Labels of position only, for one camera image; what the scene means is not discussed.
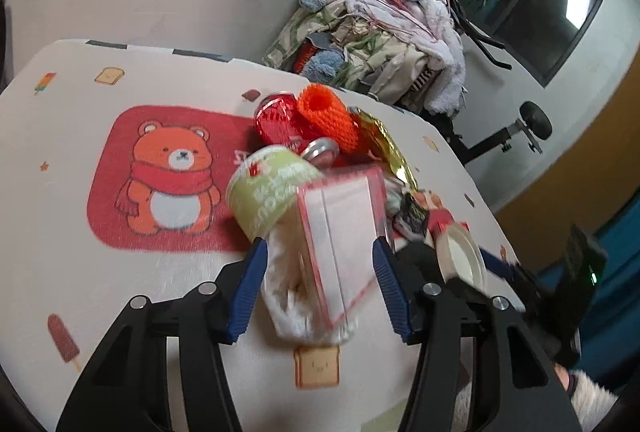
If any crushed red drink can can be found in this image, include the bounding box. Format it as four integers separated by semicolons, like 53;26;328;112
252;92;301;150

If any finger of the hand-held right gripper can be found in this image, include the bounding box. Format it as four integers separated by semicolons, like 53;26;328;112
480;247;526;285

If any gold foil wrapper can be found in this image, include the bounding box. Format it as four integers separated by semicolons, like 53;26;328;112
350;108;421;193

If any bear printed blanket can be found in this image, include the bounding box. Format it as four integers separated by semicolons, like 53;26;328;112
0;38;523;432

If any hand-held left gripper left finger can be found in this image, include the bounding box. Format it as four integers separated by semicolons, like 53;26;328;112
56;237;271;432

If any green paper cup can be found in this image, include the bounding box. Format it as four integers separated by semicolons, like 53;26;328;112
226;145;326;245

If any black snack wrapper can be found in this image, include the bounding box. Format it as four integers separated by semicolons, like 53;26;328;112
390;192;431;240

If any geometric patterned bed sheet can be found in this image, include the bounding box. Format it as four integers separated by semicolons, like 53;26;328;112
82;38;236;63

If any pile of clothes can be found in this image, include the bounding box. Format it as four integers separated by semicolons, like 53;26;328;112
262;0;468;118

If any black exercise bike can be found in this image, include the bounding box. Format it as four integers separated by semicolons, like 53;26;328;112
420;0;553;165

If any orange foam net sleeve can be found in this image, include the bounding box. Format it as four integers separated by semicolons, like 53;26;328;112
297;83;363;155

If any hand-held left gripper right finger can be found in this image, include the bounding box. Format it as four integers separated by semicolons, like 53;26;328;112
371;236;583;432

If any white box red border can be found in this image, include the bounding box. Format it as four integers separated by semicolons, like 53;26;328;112
296;165;396;328

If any white paper towel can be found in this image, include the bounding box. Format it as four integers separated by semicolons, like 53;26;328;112
260;227;361;345

